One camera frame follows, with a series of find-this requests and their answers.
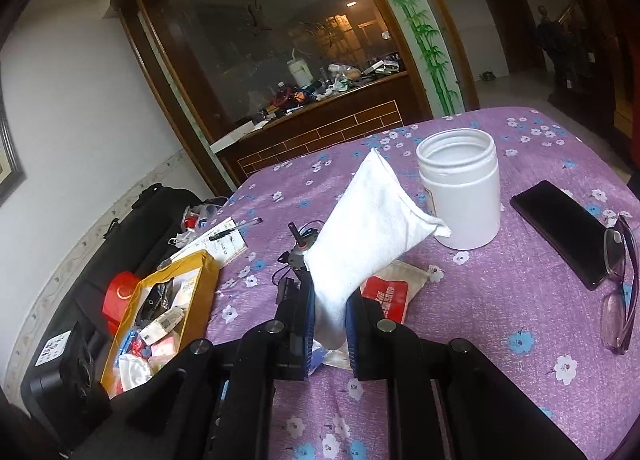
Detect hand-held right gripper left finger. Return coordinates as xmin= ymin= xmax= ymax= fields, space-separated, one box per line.
xmin=75 ymin=275 xmax=318 ymax=460

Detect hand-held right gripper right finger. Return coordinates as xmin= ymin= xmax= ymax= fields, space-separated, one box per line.
xmin=345 ymin=290 xmax=588 ymax=460

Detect blue cloth red plastic bundle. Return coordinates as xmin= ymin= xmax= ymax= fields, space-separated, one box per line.
xmin=117 ymin=330 xmax=151 ymax=358

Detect white cloth pouch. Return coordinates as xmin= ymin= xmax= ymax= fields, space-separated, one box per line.
xmin=304 ymin=147 xmax=452 ymax=348

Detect yellow taped white box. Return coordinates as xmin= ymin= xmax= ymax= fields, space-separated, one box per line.
xmin=100 ymin=250 xmax=221 ymax=398

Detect pink tissue pack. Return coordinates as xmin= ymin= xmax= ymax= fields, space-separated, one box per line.
xmin=150 ymin=330 xmax=181 ymax=361

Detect red label white packet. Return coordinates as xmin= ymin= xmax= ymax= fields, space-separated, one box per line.
xmin=320 ymin=260 xmax=431 ymax=371

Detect black power adapter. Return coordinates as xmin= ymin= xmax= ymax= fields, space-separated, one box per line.
xmin=272 ymin=223 xmax=323 ymax=291

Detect white paper notebook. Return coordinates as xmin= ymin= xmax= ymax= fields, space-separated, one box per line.
xmin=160 ymin=216 xmax=248 ymax=266

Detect red gift bag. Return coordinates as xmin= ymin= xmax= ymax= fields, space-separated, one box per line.
xmin=102 ymin=271 xmax=143 ymax=336

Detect black pen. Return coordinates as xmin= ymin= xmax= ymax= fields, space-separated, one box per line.
xmin=209 ymin=217 xmax=263 ymax=242

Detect cream tissue pack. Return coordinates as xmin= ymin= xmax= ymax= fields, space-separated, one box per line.
xmin=139 ymin=307 xmax=187 ymax=343

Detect black snack packet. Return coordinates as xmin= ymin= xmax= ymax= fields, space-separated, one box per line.
xmin=142 ymin=277 xmax=176 ymax=328

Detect black bag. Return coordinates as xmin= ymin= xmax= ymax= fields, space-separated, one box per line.
xmin=20 ymin=183 xmax=221 ymax=441

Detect clear plastic bag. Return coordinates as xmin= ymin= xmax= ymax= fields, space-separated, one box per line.
xmin=170 ymin=203 xmax=226 ymax=246

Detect purple floral tablecloth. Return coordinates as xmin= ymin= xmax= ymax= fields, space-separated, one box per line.
xmin=205 ymin=108 xmax=640 ymax=460

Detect white plastic jar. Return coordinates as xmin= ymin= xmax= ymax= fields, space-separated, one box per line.
xmin=416 ymin=128 xmax=502 ymax=250

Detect wooden brick pattern cabinet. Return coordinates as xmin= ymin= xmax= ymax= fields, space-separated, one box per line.
xmin=110 ymin=0 xmax=481 ymax=186

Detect black smartphone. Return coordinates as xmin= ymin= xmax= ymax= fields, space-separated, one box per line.
xmin=510 ymin=180 xmax=626 ymax=291

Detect clutter of small counter things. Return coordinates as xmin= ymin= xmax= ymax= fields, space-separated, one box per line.
xmin=257 ymin=53 xmax=406 ymax=123

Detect white plastic jug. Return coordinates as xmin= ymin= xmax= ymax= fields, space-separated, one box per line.
xmin=287 ymin=58 xmax=313 ymax=88

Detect purple framed eyeglasses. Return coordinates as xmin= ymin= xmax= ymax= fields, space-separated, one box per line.
xmin=597 ymin=214 xmax=640 ymax=355

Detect dark wooden door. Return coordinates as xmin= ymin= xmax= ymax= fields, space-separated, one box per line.
xmin=475 ymin=0 xmax=546 ymax=81

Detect framed wall picture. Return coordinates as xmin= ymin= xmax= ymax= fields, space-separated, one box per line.
xmin=0 ymin=100 xmax=26 ymax=206

